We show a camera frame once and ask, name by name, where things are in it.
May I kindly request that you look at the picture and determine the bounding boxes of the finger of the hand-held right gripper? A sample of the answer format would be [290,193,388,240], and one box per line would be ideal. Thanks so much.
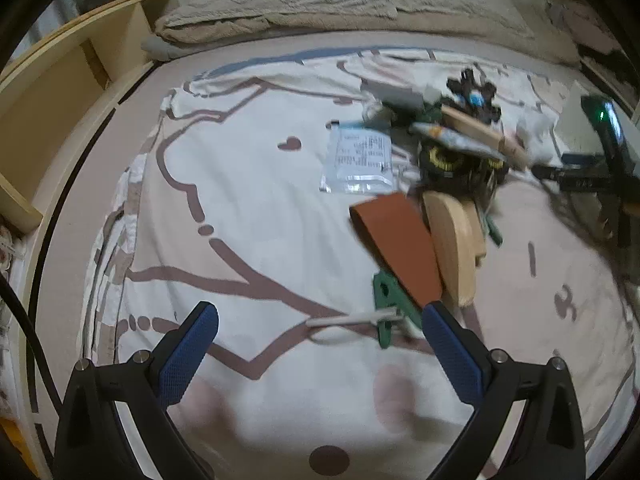
[531,152,618,192]

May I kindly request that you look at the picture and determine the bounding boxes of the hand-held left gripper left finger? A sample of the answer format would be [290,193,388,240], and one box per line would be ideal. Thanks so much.
[52,301,221,480]

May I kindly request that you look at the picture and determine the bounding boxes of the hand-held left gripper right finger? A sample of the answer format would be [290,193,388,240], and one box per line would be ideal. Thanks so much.
[421,301,586,480]

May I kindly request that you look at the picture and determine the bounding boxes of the green clip with white cord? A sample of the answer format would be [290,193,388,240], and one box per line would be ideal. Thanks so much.
[305,269,426,350]

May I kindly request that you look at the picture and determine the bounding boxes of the wooden oval board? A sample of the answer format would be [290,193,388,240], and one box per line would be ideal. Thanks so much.
[421,190,488,308]

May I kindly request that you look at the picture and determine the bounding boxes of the pile of clothes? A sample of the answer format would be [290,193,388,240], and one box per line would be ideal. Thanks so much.
[550,0,636,86]

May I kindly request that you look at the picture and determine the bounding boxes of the wooden stick block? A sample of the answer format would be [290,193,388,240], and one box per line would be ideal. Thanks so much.
[440,105,531,168]

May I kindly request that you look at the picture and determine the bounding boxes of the brown leather pouch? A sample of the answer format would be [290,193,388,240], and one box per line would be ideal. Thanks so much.
[348,192,444,308]

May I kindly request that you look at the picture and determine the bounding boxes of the white blue printed packet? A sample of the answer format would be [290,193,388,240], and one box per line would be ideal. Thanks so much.
[410,122,501,153]

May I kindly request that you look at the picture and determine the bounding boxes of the black yellow round case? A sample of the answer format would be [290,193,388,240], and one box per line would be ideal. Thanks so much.
[417,137,503,186]

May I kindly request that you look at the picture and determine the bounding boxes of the dark purple fuzzy ornament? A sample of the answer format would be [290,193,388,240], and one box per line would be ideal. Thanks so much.
[447,67,501,121]

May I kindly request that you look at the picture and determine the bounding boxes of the cartoon printed blanket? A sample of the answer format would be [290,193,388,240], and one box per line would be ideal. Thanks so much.
[82,47,636,480]

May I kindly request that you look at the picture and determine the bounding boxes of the clear plastic storage drawers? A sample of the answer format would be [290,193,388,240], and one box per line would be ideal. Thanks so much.
[0,220,36,480]

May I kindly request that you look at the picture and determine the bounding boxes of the beige bed mattress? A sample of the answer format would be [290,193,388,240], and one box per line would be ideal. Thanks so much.
[25,30,640,480]

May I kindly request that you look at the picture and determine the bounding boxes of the clear white label sachet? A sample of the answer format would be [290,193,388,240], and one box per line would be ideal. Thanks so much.
[319,121,395,195]

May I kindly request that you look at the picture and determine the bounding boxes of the wooden bedside shelf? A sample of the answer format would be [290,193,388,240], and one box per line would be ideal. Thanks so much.
[0,0,176,233]

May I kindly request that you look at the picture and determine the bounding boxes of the grey folded blanket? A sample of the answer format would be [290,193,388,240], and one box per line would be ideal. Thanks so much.
[141,35,173,61]

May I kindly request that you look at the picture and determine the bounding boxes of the beige folded duvet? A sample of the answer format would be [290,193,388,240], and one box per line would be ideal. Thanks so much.
[155,5,581,63]

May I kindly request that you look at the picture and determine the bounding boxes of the black cable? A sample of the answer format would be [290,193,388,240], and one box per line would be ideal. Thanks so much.
[0,275,63,411]

